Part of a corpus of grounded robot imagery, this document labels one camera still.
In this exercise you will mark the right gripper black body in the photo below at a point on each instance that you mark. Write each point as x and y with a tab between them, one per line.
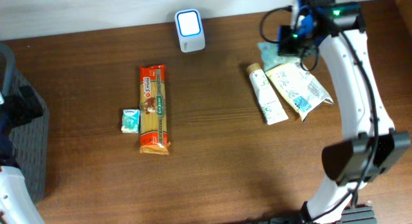
288	44

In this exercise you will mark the grey plastic mesh basket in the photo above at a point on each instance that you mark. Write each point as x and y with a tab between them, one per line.
31	139

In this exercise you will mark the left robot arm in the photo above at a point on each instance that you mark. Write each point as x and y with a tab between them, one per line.
16	203

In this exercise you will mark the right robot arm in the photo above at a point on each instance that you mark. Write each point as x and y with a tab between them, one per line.
336	32

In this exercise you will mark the teal wet wipes pack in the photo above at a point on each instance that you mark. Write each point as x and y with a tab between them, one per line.
270	57

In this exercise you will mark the small teal tissue pack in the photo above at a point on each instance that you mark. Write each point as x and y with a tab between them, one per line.
130	121

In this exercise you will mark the grey arm base mount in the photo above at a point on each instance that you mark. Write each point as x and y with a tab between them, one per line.
360	215

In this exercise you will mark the orange spaghetti packet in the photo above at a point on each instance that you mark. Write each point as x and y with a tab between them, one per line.
153	110

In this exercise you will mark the white barcode scanner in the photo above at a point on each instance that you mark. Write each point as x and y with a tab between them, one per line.
190	30

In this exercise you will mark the white tube brown cap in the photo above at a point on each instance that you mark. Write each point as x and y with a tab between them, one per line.
267	99

